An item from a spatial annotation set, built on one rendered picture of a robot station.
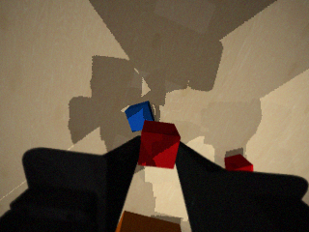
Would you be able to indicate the blue cube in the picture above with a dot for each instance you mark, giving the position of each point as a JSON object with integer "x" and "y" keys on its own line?
{"x": 137, "y": 114}

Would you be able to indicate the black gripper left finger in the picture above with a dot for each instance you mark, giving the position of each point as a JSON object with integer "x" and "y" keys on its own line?
{"x": 108, "y": 176}

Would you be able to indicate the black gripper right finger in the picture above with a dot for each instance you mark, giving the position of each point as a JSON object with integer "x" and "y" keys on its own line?
{"x": 212, "y": 195}

